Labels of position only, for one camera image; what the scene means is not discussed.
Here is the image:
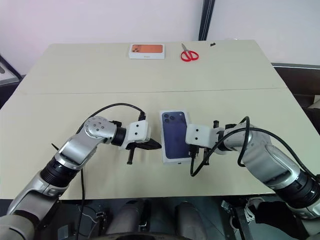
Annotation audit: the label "white cord bundle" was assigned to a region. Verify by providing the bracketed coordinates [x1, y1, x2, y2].
[244, 199, 255, 223]

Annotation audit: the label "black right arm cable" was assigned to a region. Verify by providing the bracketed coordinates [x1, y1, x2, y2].
[188, 115, 320, 181]

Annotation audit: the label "black metal bracket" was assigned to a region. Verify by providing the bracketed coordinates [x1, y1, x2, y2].
[220, 199, 251, 240]

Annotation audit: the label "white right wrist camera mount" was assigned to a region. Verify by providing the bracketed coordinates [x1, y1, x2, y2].
[185, 123, 221, 149]

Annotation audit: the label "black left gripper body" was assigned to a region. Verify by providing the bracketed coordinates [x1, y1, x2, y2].
[124, 139, 152, 151]

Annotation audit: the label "white box orange phone print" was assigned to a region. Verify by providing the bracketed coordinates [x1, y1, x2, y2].
[128, 43, 166, 61]

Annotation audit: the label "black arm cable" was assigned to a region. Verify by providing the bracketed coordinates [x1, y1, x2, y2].
[188, 115, 320, 181]
[75, 102, 148, 226]

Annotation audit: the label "dark framed case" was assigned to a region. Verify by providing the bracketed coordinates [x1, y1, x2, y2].
[0, 53, 22, 86]

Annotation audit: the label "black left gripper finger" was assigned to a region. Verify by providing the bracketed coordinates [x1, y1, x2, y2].
[139, 139, 162, 151]
[126, 147, 136, 166]

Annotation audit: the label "dark vertical frame post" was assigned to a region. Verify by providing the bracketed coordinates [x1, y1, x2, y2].
[198, 0, 216, 41]

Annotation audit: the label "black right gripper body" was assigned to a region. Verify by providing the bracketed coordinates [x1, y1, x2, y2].
[188, 143, 209, 160]

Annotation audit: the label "red handled scissors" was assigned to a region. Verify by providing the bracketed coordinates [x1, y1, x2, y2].
[180, 42, 200, 62]

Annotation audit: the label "black side table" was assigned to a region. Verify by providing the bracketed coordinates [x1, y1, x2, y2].
[270, 61, 320, 109]

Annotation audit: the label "white phone box lid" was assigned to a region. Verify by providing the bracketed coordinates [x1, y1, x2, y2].
[159, 108, 193, 167]

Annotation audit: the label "grey rounded shape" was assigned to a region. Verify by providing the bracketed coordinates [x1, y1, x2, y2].
[174, 200, 209, 240]
[107, 198, 152, 236]

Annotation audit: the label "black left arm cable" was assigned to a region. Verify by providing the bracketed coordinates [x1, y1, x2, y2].
[75, 102, 148, 226]

